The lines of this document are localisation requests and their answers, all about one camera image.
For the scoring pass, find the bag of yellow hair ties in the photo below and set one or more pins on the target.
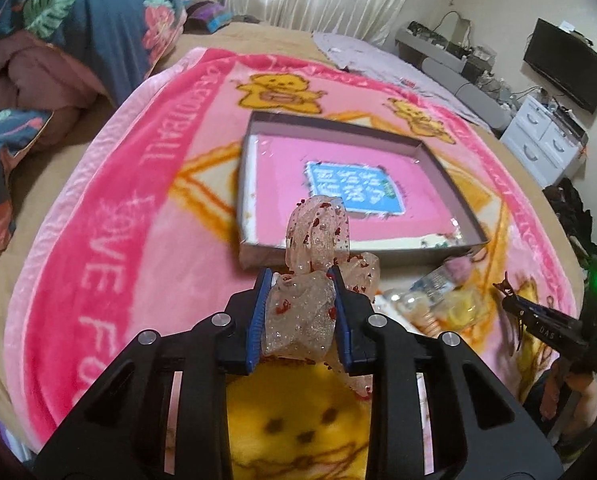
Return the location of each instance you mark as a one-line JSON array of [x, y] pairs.
[[460, 309]]

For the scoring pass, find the pink teddy bear blanket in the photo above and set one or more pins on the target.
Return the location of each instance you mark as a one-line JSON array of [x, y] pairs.
[[104, 253]]

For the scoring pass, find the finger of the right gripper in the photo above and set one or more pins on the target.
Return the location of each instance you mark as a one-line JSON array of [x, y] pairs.
[[553, 327]]

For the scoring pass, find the sheer red-dotted ribbon bow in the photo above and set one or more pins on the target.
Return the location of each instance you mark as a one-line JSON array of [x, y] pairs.
[[300, 309]]

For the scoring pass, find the blue card of hairpins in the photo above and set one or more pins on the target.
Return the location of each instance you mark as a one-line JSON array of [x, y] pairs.
[[436, 284]]

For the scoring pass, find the black flat television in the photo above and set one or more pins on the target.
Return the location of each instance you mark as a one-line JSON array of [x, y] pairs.
[[566, 61]]

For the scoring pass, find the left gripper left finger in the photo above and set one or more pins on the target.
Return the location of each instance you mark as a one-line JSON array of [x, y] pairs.
[[159, 411]]

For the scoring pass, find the grey cardboard box tray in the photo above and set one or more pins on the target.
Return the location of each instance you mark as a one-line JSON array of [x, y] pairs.
[[252, 254]]

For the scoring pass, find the white drawer cabinet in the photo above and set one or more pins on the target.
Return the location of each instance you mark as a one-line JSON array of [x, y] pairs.
[[544, 143]]

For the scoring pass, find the lavender bed sheet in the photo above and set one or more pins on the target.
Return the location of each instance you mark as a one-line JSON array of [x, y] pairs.
[[358, 57]]

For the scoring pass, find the grey curved bed footboard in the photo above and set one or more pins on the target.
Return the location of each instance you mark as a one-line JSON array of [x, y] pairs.
[[446, 69]]

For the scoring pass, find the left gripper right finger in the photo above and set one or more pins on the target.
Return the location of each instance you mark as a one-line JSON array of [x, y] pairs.
[[438, 411]]

